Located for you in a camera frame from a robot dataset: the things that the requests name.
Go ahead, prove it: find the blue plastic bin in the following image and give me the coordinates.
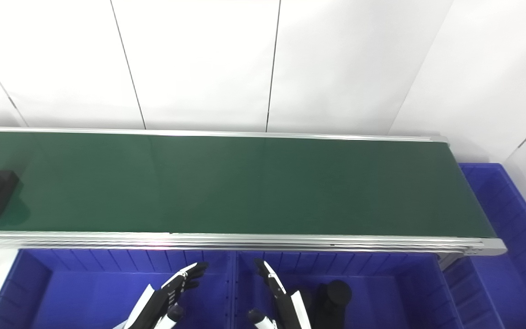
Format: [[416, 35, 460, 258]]
[[0, 249, 237, 329], [233, 250, 464, 329], [443, 163, 526, 329]]

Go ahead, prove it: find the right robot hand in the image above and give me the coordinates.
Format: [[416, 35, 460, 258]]
[[247, 259, 311, 329]]

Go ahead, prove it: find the aluminium conveyor leg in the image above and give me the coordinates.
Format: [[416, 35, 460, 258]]
[[437, 253, 463, 271]]

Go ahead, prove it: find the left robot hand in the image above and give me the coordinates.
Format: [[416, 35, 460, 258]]
[[113, 262, 209, 329]]

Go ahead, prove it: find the green conveyor belt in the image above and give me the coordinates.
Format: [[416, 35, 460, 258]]
[[0, 127, 507, 256]]

